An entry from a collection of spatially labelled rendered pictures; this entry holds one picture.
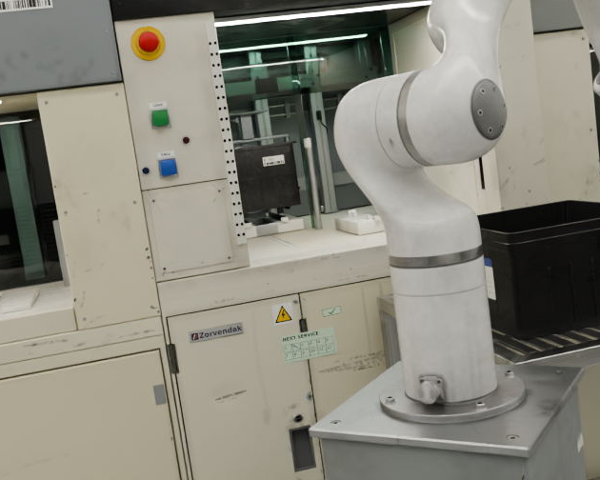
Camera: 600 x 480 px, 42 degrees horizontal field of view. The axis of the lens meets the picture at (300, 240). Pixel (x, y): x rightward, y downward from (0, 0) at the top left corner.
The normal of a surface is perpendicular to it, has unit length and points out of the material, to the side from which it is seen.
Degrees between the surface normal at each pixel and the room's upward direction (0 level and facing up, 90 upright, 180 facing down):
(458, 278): 90
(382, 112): 75
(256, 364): 90
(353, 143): 95
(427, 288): 90
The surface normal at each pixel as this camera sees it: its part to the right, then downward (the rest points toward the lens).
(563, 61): 0.24, 0.09
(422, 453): -0.52, 0.18
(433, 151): -0.45, 0.79
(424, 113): -0.69, 0.10
